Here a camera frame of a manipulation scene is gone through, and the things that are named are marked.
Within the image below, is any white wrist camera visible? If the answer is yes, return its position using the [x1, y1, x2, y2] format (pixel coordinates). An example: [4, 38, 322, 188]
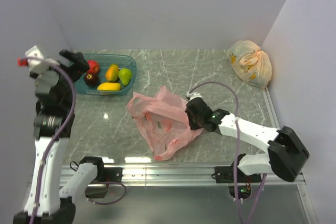
[17, 45, 59, 75]
[186, 91, 202, 101]

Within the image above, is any small orange fruit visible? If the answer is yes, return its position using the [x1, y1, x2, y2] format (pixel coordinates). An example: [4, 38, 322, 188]
[105, 64, 119, 82]

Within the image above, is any aluminium mounting rail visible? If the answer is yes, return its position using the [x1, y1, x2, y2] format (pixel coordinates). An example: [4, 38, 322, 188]
[59, 165, 307, 188]

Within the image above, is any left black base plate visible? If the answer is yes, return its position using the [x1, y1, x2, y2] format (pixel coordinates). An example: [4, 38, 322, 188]
[96, 167, 123, 183]

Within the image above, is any green pear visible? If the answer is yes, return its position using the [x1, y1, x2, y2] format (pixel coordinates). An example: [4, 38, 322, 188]
[118, 68, 132, 86]

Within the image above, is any yellow fruit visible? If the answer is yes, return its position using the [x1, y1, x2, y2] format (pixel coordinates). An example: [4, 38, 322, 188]
[97, 82, 121, 91]

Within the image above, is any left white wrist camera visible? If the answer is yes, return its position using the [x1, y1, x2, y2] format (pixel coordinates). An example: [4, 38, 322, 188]
[17, 45, 59, 75]

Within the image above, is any black box under rail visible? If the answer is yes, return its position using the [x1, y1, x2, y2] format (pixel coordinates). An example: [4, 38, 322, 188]
[85, 186, 108, 199]

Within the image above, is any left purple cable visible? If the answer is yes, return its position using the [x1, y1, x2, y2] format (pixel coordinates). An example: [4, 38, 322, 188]
[25, 56, 127, 224]

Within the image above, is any purple cable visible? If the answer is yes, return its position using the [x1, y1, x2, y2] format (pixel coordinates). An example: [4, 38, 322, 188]
[25, 56, 127, 224]
[190, 81, 267, 224]

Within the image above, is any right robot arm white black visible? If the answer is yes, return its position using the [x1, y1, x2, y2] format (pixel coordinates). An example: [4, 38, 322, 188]
[186, 97, 310, 182]

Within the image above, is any orange knotted plastic bag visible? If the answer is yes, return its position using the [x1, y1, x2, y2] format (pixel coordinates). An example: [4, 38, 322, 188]
[226, 40, 272, 89]

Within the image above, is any red apple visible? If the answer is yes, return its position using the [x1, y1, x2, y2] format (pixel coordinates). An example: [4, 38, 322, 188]
[87, 60, 100, 74]

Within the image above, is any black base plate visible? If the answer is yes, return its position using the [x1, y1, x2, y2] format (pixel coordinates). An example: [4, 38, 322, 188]
[96, 167, 123, 183]
[211, 166, 251, 184]

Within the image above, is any pink plastic bag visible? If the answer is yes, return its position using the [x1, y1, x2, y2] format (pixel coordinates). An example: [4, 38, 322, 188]
[127, 86, 203, 161]

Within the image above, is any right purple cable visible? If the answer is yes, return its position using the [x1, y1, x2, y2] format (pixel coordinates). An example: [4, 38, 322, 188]
[190, 81, 267, 224]

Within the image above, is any dark purple mangosteen fruit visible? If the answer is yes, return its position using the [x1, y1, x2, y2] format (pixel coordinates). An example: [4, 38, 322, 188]
[83, 73, 100, 88]

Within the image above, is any teal transparent plastic basin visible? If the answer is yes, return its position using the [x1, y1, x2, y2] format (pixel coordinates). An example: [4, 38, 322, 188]
[75, 53, 137, 96]

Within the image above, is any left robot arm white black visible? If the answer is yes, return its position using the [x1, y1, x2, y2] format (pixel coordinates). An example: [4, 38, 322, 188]
[13, 46, 106, 223]

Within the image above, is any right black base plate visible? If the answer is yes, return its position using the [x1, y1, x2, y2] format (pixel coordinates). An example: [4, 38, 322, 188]
[211, 166, 251, 184]

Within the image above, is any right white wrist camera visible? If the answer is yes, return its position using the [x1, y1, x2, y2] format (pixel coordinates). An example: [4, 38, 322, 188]
[186, 91, 202, 101]

